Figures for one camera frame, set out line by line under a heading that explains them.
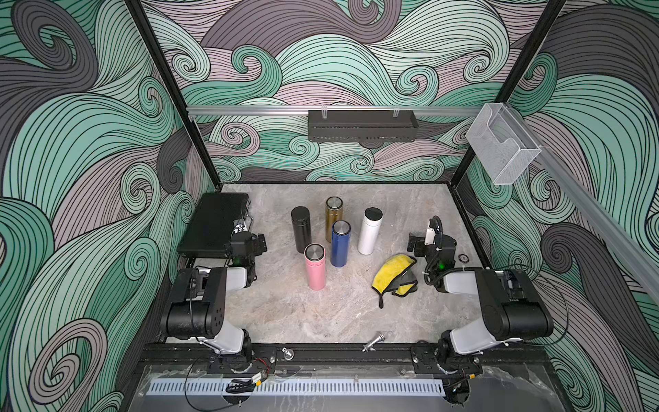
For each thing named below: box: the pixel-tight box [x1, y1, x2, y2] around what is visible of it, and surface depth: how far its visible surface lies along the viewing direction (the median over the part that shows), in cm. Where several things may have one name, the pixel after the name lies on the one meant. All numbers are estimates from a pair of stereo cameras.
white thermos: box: [357, 206, 384, 256], surface depth 86 cm
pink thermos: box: [303, 242, 327, 291], surface depth 75 cm
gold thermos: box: [325, 195, 344, 243], surface depth 87 cm
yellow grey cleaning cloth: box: [371, 253, 418, 309], surface depth 88 cm
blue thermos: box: [330, 219, 352, 268], surface depth 83 cm
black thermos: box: [290, 206, 312, 255], surface depth 85 cm
